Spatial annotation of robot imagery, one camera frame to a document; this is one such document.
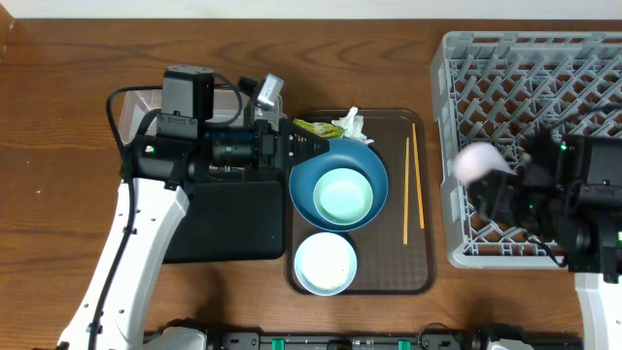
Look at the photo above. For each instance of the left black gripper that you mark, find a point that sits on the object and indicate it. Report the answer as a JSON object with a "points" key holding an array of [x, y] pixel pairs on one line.
{"points": [[269, 144]]}

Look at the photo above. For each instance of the white tissue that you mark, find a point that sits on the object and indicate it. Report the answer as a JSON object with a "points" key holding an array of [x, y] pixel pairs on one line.
{"points": [[351, 126]]}

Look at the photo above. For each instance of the black plastic tray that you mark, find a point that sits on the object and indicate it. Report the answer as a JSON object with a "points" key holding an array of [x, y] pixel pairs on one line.
{"points": [[237, 219]]}

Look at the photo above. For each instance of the brown serving tray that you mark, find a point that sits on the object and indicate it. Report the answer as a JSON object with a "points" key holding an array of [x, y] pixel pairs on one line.
{"points": [[385, 265]]}

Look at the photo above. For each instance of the dark blue large bowl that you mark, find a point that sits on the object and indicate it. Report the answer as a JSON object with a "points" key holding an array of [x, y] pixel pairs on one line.
{"points": [[343, 153]]}

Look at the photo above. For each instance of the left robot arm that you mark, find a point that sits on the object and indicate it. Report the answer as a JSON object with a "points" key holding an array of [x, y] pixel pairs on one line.
{"points": [[171, 154]]}

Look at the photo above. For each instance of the yellow green snack wrapper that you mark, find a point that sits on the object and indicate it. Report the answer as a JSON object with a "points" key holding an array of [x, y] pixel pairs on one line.
{"points": [[326, 130]]}

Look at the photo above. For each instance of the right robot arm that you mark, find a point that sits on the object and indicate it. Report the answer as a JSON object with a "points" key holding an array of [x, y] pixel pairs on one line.
{"points": [[568, 191]]}

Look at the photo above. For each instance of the clear plastic bin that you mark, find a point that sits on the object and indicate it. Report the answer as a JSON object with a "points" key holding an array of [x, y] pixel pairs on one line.
{"points": [[138, 103]]}

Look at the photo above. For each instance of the mint green small bowl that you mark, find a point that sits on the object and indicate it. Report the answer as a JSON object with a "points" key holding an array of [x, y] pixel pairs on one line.
{"points": [[343, 196]]}

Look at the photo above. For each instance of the grey dishwasher rack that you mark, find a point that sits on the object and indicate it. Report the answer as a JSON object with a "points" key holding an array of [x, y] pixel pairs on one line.
{"points": [[502, 88]]}

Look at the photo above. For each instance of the light blue rice bowl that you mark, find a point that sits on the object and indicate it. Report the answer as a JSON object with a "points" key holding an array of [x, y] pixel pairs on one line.
{"points": [[325, 264]]}

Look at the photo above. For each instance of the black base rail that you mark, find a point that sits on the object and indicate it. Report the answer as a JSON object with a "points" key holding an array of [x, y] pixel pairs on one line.
{"points": [[340, 341]]}

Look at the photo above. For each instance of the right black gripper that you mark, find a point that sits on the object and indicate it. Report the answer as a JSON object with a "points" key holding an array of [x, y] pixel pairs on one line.
{"points": [[497, 203]]}

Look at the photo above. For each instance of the wooden chopstick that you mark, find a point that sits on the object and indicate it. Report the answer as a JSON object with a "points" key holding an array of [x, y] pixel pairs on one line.
{"points": [[405, 227], [418, 177]]}

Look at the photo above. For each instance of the pink small cup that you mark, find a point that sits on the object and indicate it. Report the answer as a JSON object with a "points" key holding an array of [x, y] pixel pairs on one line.
{"points": [[476, 160]]}

